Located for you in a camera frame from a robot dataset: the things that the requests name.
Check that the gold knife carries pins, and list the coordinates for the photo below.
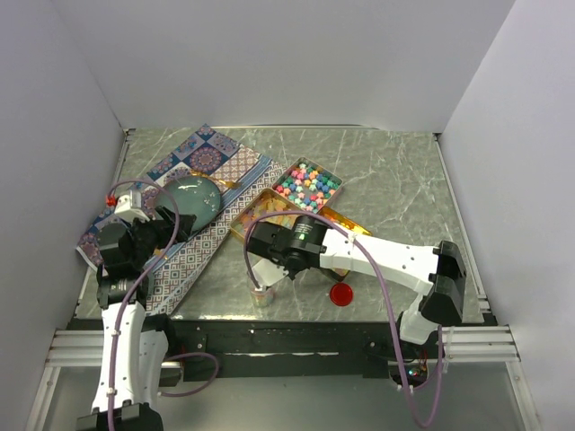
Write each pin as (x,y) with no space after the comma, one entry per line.
(163,253)

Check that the gold fork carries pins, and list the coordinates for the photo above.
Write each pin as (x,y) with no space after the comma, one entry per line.
(226,183)

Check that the pink tin of star candies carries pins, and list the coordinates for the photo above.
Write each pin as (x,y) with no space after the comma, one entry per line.
(308,185)

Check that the teal ceramic plate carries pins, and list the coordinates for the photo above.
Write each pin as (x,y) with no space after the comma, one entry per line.
(196,196)

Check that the patterned paper placemat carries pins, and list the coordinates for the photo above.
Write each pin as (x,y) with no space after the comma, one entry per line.
(159,164)

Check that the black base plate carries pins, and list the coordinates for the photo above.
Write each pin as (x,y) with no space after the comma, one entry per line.
(245,349)

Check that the clear glass jar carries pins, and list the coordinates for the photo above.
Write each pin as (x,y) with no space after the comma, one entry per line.
(262,292)

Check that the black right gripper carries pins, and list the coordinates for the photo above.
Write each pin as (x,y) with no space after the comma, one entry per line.
(291,274)

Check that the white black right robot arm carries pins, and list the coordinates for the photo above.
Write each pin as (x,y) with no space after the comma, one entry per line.
(436,274)

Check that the aluminium rail frame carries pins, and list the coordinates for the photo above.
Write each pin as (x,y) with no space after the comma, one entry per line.
(80,345)

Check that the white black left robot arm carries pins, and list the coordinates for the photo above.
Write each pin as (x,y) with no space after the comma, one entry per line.
(134,345)

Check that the dark tin of gummy candies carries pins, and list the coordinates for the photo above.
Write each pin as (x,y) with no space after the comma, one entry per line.
(338,274)

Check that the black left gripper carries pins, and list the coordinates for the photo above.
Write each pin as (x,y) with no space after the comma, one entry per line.
(158,226)

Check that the red jar lid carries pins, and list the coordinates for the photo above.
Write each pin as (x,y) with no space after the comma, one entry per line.
(341,294)

